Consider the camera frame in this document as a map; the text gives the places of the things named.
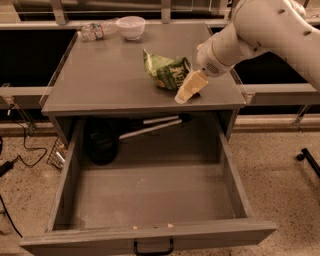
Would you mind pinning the black stand leg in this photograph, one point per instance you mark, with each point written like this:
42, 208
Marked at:
306, 155

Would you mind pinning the grey cabinet with flat top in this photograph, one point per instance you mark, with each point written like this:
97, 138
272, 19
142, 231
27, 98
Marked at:
108, 78

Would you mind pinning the white ceramic bowl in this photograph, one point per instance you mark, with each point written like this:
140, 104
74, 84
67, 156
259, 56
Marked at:
131, 27

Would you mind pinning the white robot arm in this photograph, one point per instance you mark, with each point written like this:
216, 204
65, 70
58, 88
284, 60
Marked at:
258, 26

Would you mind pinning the green jalapeno chip bag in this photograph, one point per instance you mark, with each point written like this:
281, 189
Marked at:
166, 73

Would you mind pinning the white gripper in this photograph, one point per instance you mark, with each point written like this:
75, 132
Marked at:
207, 61

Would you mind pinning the small wire mesh basket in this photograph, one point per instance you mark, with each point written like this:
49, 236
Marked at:
57, 155

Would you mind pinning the black drawer handle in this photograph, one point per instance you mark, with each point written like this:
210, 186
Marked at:
149, 249

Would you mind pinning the clear plastic water bottle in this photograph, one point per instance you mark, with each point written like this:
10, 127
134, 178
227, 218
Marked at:
98, 30

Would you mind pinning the open grey top drawer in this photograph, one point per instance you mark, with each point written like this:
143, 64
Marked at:
178, 183

